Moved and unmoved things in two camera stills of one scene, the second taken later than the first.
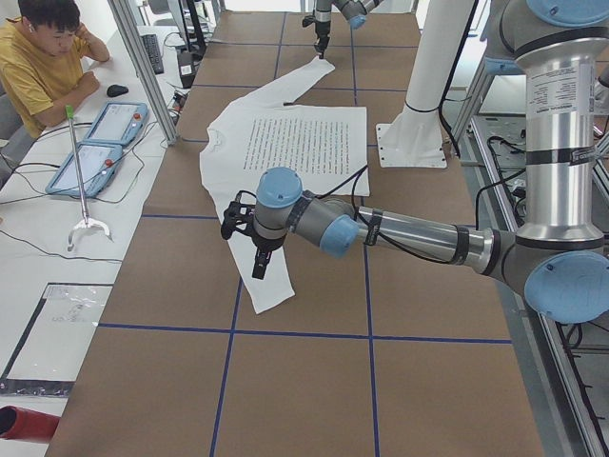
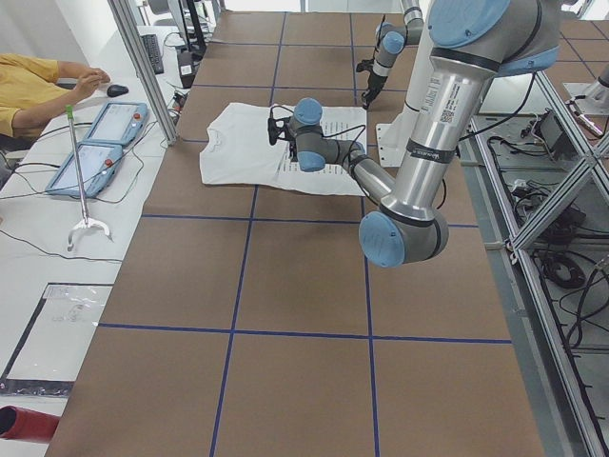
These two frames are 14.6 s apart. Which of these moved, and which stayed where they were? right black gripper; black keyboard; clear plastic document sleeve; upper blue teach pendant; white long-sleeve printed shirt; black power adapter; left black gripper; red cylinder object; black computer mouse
Moved: left black gripper; right black gripper; white long-sleeve printed shirt
Stayed: clear plastic document sleeve; black power adapter; upper blue teach pendant; black keyboard; black computer mouse; red cylinder object
